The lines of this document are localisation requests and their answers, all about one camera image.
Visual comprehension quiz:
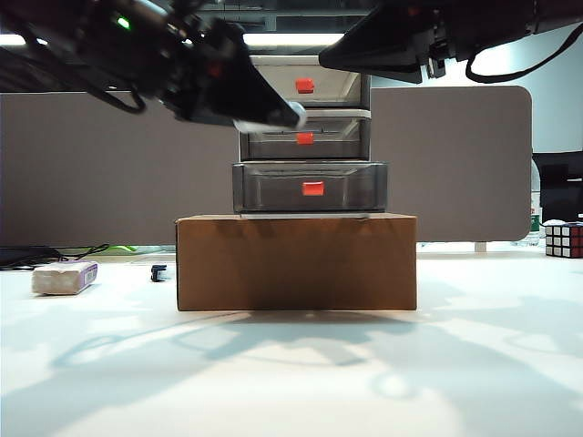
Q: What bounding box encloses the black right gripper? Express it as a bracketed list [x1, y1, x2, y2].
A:
[318, 0, 484, 84]

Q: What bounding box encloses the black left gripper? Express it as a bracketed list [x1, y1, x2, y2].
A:
[145, 12, 302, 127]

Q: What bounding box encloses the white earphone case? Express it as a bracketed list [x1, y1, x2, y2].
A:
[231, 102, 307, 134]

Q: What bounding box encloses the grey translucent drawer orange handle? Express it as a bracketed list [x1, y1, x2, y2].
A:
[239, 117, 370, 161]
[252, 63, 371, 108]
[231, 162, 388, 215]

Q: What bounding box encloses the ceiling light strip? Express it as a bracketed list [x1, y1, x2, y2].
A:
[0, 32, 347, 47]

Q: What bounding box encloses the grey desk partition panel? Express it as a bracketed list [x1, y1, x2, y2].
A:
[0, 85, 534, 249]

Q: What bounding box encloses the brown cardboard box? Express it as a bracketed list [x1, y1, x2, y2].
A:
[175, 213, 418, 313]

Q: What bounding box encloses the black office chair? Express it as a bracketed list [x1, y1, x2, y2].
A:
[532, 152, 583, 227]

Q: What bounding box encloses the clear bottle green label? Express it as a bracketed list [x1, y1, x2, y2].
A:
[529, 163, 544, 240]

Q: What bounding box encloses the white block purple sleeve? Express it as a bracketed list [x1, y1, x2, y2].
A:
[31, 260, 99, 297]

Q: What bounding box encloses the rubiks cube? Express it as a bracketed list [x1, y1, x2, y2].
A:
[545, 222, 583, 259]

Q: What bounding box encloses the white plastic drawer cabinet frame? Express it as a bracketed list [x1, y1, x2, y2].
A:
[236, 54, 373, 219]

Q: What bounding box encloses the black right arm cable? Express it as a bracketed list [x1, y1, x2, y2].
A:
[464, 22, 583, 86]

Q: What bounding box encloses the short black wrist cable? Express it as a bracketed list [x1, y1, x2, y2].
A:
[86, 84, 147, 115]

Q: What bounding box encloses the black cables bundle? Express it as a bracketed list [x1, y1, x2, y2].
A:
[0, 244, 113, 270]

